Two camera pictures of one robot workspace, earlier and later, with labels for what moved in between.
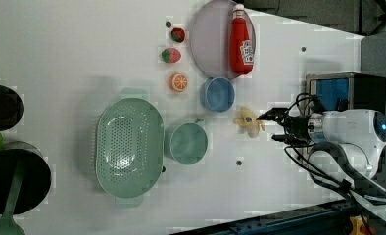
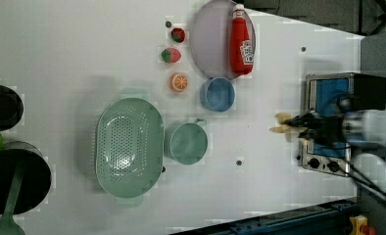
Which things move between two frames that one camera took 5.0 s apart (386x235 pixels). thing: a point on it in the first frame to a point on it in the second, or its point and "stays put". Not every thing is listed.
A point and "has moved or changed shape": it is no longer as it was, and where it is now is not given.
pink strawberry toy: [170, 55] stays put
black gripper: [296, 127] to [327, 129]
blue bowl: [217, 94] stays put
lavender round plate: [211, 38] stays put
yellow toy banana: [246, 120] has moved or changed shape
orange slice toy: [178, 82] stays put
